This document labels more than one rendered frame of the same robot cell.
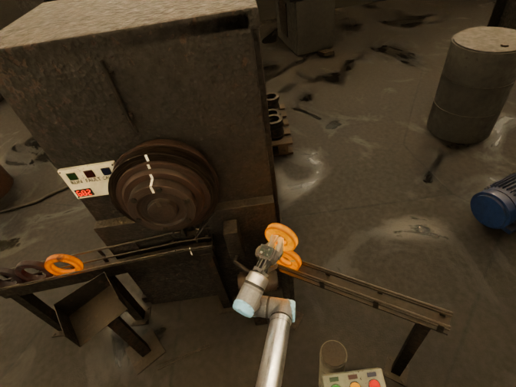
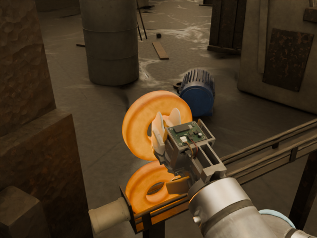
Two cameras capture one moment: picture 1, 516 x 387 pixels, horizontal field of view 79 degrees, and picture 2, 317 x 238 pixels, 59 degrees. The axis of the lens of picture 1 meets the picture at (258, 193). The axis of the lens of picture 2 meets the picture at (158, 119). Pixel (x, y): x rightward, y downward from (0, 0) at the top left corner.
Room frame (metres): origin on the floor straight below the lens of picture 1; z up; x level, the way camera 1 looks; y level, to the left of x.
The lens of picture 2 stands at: (0.62, 0.39, 1.22)
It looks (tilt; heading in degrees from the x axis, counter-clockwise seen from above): 30 degrees down; 298
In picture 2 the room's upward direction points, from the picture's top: straight up
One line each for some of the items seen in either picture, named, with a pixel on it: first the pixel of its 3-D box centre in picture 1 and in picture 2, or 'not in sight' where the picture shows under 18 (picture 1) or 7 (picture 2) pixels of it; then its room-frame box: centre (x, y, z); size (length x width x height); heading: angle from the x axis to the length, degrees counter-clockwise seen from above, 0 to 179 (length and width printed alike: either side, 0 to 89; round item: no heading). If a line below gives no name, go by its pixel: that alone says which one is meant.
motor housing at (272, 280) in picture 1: (262, 297); not in sight; (0.92, 0.08, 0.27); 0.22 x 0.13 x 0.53; 88
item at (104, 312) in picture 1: (117, 331); not in sight; (0.82, 0.91, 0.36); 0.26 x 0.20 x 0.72; 123
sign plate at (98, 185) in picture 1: (95, 180); not in sight; (1.19, 0.74, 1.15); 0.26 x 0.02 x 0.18; 88
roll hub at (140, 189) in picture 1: (163, 206); not in sight; (0.97, 0.41, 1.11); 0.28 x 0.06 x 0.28; 88
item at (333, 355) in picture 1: (331, 371); not in sight; (0.47, -0.21, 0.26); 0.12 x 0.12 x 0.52
